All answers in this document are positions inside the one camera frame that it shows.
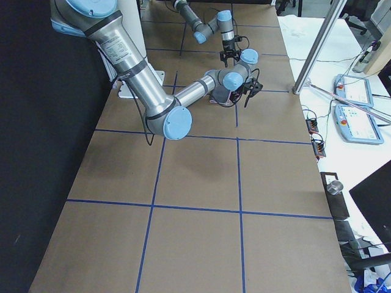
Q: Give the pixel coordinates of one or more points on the lower orange connector block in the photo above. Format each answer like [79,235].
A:
[318,148]

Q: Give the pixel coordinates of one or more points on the teach pendant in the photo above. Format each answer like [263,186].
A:
[355,89]
[356,126]

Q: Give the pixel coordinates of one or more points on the orange connector block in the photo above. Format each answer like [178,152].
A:
[312,125]
[318,148]

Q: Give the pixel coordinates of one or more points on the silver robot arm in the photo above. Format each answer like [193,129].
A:
[222,23]
[165,115]

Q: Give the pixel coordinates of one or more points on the black office chair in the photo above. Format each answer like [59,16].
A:
[362,10]

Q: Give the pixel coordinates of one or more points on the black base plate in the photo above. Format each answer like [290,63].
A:
[336,203]

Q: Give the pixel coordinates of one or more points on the aluminium frame post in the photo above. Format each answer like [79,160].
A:
[325,30]

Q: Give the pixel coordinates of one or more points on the lower teach pendant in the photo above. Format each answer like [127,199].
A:
[356,126]

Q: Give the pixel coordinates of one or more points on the metal rod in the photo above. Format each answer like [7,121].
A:
[344,100]

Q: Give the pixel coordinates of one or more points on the upper teach pendant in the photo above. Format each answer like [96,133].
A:
[355,89]

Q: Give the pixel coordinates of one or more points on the upper orange connector block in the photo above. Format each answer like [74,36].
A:
[312,125]

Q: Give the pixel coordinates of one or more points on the pink towel white trim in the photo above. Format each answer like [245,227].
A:
[220,95]

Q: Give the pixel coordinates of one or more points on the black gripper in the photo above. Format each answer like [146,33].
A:
[228,48]
[246,88]

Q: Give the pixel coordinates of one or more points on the silver metal cylinder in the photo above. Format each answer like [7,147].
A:
[335,187]

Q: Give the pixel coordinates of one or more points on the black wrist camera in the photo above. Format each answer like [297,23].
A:
[238,38]

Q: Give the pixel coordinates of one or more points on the white mounting pedestal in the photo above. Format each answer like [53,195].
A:
[140,82]

